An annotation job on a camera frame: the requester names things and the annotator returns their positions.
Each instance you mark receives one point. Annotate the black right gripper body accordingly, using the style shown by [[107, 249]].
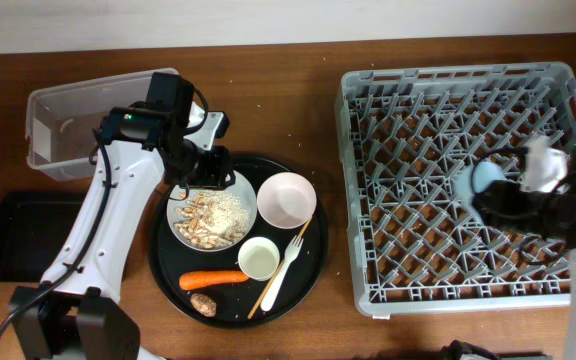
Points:
[[523, 212]]

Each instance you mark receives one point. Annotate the black rectangular tray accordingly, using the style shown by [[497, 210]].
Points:
[[33, 228]]

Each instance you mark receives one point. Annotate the pile of food scraps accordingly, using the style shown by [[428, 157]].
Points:
[[211, 220]]

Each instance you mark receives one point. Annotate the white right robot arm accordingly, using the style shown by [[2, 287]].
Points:
[[541, 207]]

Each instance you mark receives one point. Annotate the brown mushroom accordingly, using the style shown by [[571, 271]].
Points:
[[203, 304]]

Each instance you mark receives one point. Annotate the round black serving tray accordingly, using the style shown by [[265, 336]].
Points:
[[169, 259]]

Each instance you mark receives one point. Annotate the wooden chopstick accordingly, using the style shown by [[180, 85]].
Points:
[[256, 306]]

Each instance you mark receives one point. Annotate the pink bowl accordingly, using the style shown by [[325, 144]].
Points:
[[286, 200]]

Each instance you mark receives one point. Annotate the blue plastic cup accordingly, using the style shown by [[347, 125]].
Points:
[[474, 180]]

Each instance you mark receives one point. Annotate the small white cup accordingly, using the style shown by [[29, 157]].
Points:
[[258, 258]]

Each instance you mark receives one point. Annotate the orange carrot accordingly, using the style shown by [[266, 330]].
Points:
[[202, 279]]

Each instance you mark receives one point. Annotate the white plastic fork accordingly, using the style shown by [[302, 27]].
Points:
[[291, 253]]

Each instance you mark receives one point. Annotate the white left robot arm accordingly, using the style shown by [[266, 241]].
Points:
[[74, 313]]

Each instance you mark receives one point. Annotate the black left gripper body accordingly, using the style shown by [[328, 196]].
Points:
[[206, 169]]

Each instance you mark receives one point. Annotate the clear plastic waste bin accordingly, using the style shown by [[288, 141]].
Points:
[[60, 120]]

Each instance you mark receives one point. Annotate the grey dishwasher rack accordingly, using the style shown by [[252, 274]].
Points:
[[403, 137]]

